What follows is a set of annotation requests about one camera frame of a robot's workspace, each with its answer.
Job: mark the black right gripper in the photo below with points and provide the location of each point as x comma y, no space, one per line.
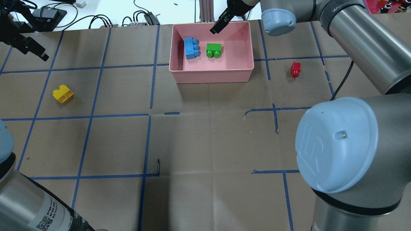
238,5

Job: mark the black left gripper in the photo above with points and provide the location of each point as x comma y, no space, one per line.
13,38

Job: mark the green toy block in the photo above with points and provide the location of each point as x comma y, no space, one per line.
213,50

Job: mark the blue toy block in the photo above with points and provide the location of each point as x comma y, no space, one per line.
191,48

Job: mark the yellow toy block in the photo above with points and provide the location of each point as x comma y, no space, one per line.
62,94

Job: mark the red toy block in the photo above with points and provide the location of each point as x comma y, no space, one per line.
295,69

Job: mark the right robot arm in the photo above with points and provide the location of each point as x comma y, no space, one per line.
354,153

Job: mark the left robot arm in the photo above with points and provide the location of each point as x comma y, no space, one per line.
25,204

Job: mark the pink plastic box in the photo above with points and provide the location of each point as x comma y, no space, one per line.
235,64

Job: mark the black usb hub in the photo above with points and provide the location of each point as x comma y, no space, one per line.
151,19

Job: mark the aluminium frame post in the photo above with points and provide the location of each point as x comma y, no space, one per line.
206,10

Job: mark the black camera tripod stand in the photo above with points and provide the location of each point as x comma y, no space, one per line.
43,19

